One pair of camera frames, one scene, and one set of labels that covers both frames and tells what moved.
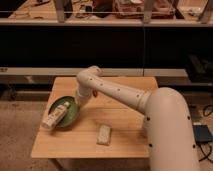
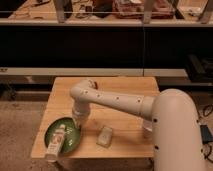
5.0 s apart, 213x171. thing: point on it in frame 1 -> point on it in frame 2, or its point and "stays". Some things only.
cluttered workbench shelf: x=107 y=13 stays
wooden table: x=108 y=128 stays
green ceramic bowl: x=71 y=115 -> x=72 y=134
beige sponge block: x=104 y=134 stays
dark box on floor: x=202 y=133 stays
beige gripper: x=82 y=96 -> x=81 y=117
